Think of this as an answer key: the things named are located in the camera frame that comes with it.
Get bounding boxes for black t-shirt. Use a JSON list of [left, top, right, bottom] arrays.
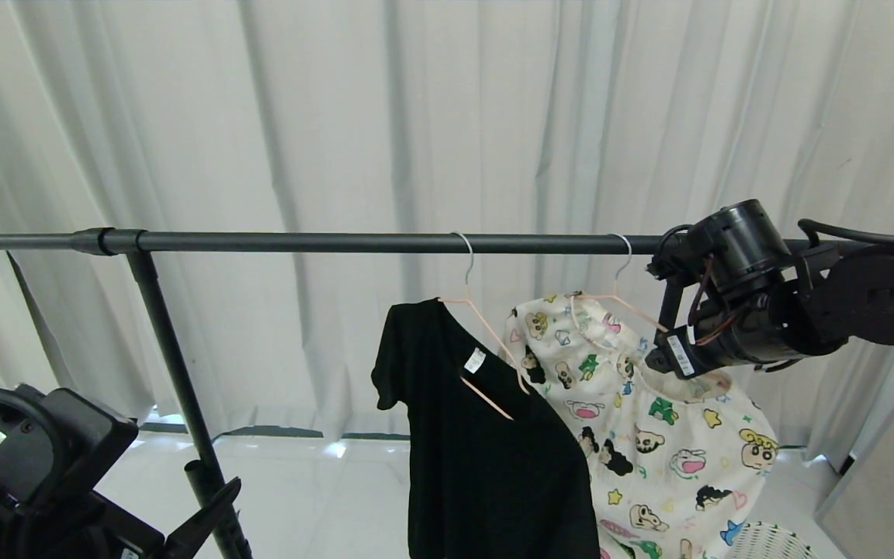
[[370, 298, 602, 559]]

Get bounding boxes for white laundry basket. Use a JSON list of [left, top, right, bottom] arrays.
[[725, 521, 820, 559]]

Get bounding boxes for pink clothes hanger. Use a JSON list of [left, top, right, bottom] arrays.
[[437, 231, 532, 422], [567, 232, 671, 352]]

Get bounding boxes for window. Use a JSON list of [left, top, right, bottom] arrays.
[[0, 400, 809, 453]]

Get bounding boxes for white curtain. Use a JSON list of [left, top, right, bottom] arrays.
[[0, 0, 894, 470]]

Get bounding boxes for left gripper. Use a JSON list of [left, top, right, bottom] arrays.
[[0, 466, 243, 559]]

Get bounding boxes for cream printed garment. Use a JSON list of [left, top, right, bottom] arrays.
[[502, 290, 781, 559]]

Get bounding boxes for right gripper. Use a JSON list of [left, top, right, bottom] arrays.
[[644, 298, 830, 382]]

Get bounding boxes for black clothes rack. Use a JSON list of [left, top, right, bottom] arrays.
[[0, 226, 832, 559]]

